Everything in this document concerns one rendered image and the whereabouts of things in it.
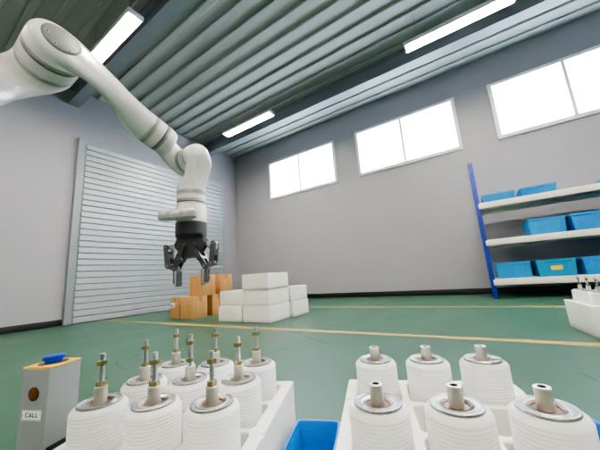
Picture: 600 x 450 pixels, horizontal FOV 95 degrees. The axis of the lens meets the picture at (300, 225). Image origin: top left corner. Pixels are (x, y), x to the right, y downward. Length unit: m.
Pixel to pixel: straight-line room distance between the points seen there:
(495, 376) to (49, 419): 0.93
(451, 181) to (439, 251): 1.24
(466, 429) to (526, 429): 0.08
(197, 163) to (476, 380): 0.80
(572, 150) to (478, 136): 1.24
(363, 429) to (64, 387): 0.64
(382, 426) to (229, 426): 0.25
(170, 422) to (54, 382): 0.31
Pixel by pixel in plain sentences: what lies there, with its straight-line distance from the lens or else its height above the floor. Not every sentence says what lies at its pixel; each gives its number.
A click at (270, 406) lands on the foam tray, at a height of 0.18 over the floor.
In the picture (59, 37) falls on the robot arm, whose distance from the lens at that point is 0.73.
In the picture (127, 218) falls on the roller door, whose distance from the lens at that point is 6.07.
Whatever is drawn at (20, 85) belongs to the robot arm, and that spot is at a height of 0.82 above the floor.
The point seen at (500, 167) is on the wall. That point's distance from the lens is 5.60.
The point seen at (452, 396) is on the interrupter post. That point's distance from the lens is 0.55.
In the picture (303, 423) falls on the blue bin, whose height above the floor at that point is 0.11.
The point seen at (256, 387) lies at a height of 0.24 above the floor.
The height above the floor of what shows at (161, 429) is 0.22.
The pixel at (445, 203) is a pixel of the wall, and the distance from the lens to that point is 5.49.
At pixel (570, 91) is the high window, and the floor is 2.87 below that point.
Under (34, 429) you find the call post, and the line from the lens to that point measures 0.88.
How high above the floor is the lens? 0.46
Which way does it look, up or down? 11 degrees up
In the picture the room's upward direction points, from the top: 4 degrees counter-clockwise
